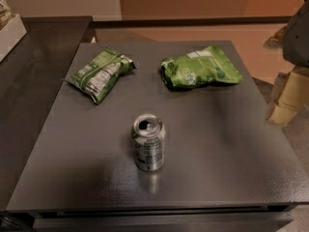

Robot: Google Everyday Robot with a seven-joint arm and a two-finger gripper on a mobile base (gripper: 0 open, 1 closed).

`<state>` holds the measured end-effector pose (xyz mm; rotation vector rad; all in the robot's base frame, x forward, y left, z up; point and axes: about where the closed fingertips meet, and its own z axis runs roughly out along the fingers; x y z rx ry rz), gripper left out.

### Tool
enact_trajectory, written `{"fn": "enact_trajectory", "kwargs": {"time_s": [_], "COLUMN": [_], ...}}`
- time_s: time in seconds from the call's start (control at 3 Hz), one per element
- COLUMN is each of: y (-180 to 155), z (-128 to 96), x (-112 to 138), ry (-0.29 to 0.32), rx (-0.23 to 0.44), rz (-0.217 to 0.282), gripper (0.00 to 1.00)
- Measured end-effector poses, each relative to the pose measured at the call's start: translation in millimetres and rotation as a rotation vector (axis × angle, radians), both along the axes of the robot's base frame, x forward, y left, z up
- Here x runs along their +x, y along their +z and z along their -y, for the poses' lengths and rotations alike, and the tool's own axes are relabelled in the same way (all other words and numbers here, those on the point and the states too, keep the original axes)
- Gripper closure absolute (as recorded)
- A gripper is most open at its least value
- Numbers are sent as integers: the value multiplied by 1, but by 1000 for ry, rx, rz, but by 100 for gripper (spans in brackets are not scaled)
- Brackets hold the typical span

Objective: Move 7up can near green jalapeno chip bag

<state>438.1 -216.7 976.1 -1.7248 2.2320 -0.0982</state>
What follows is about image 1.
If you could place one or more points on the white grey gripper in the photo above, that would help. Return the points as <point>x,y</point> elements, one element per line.
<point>297,38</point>

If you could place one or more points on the bright green chip bag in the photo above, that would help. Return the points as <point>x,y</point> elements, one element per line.
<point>199,68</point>

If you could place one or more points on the silver green 7up can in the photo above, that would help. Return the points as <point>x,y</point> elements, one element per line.
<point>148,140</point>

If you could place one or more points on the dark drawer cabinet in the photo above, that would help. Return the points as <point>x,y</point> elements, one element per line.
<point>247,221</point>

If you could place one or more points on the green jalapeno chip bag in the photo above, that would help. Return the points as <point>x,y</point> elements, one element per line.
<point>98,77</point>

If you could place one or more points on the white box at left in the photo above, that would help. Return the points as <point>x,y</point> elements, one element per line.
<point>10,35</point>

